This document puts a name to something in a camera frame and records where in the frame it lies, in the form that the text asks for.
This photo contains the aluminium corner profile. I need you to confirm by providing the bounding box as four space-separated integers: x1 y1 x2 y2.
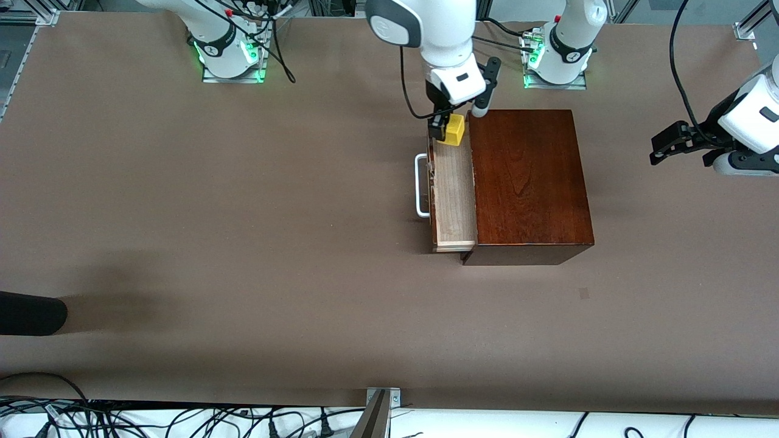
733 0 779 42
0 7 61 125

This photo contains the light wood drawer white handle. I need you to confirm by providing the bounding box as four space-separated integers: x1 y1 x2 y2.
415 137 479 253

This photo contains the dark brown wooden cabinet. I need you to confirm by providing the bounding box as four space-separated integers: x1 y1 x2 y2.
461 109 595 266

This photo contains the black rounded object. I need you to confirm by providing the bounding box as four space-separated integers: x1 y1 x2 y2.
0 291 68 336

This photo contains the yellow cube block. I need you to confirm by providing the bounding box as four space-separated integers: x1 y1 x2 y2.
443 114 466 147

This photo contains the paper table cover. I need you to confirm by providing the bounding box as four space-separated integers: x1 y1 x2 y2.
0 11 779 415

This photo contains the small metal bracket plate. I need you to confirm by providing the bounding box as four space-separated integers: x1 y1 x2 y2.
365 388 402 408

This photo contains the dark metal bar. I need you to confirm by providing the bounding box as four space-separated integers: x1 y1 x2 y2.
350 389 390 438

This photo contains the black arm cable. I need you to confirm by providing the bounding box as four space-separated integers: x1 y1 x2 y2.
195 0 297 85
669 0 710 132
399 46 439 121

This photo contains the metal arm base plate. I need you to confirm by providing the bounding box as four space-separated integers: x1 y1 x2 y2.
202 17 270 84
522 27 589 91

